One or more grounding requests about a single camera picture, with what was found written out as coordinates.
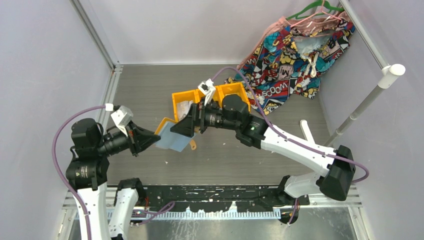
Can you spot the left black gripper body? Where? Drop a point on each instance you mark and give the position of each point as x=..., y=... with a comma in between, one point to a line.
x=130, y=135

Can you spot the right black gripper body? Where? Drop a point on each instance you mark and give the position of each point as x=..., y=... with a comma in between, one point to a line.
x=206, y=113

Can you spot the yellow card holder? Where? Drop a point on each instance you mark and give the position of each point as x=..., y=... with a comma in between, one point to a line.
x=170, y=140

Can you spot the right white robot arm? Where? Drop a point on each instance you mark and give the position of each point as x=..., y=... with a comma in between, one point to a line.
x=332, y=169

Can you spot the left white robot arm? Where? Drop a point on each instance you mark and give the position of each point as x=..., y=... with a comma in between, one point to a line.
x=87, y=175

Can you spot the cards in left bin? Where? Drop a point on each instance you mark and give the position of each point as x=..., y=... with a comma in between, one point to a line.
x=182, y=108

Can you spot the left yellow bin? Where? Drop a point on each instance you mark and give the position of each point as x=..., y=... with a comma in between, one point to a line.
x=181, y=96

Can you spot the right yellow bin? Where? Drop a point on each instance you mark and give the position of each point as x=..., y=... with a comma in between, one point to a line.
x=230, y=89

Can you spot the colourful comic print shorts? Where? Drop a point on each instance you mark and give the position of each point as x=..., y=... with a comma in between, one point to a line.
x=283, y=64

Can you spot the pink hanger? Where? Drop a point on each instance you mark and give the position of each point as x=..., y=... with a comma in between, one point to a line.
x=312, y=25

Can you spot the green hanger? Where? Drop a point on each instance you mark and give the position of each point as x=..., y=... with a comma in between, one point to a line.
x=321, y=7

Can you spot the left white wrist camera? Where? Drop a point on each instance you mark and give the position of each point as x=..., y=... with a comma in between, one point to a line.
x=121, y=116

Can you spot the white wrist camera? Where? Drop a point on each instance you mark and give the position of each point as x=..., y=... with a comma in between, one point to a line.
x=121, y=116
x=208, y=89

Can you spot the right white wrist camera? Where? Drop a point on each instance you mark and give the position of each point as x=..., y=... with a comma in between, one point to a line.
x=208, y=89

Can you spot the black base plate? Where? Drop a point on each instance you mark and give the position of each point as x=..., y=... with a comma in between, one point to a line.
x=213, y=199

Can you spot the white clothes rail pole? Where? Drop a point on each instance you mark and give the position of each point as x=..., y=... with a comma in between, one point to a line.
x=390, y=74

